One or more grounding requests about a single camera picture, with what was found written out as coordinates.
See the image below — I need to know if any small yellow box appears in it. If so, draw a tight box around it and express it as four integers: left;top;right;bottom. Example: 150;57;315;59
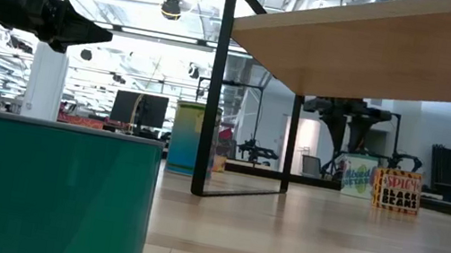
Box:
212;154;229;175

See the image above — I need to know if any tall blue green can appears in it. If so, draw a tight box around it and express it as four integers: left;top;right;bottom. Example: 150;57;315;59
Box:
164;99;225;180

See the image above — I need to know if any spicy black beans box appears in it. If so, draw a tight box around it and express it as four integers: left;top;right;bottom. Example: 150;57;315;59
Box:
369;166;426;216

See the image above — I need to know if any black table frame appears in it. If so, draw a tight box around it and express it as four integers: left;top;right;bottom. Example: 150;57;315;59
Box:
223;161;451;221

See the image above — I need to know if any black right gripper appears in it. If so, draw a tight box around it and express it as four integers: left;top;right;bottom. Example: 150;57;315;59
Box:
296;90;395;162

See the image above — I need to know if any wooden shelf black frame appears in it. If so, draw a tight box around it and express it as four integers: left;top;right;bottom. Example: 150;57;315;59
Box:
189;0;451;237

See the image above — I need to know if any black background rig frame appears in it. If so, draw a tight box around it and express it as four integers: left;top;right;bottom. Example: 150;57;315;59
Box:
376;110;403;170
186;75;266;169

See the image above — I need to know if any black computer monitor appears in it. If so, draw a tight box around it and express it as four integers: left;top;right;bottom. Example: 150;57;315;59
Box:
108;88;171;131

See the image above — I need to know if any white can green print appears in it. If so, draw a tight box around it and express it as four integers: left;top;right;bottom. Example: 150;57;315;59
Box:
338;152;381;201

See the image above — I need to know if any short teal can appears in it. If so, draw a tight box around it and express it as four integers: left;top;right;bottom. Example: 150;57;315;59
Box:
0;111;167;253

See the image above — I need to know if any black lamp yellow ring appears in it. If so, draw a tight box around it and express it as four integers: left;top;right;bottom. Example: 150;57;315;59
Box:
159;0;185;23

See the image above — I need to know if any white cylindrical bottle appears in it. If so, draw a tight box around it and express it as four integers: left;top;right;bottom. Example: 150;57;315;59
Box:
20;39;72;123

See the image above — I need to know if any grey chair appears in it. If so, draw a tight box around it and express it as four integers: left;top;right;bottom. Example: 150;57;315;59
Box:
299;153;325;179

